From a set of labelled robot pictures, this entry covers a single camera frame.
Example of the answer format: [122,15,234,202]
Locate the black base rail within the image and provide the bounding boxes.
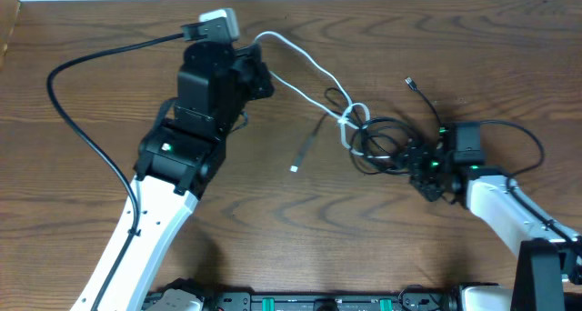
[140,278,515,311]

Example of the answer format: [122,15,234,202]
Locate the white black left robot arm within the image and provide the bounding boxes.
[73,42,274,310]

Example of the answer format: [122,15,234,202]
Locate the black usb cable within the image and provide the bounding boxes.
[290,76,445,176]

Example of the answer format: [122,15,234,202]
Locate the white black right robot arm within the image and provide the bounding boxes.
[396,122,581,310]

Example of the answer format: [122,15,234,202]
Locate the white usb cable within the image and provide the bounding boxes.
[252,30,392,160]

